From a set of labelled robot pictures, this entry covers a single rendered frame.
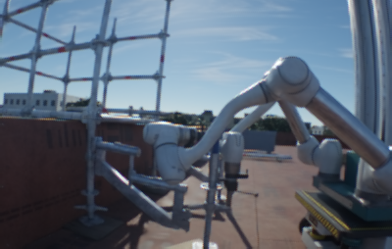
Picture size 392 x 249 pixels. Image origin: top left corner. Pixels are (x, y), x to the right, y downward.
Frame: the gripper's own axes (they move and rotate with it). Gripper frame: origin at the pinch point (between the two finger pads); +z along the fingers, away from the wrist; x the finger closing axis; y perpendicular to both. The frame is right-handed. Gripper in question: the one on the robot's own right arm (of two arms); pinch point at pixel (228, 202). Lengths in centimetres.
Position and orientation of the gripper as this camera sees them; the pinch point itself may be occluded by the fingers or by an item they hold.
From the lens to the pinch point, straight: 125.1
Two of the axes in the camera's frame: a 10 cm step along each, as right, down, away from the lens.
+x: 0.5, -0.1, -10.0
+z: -0.7, 10.0, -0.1
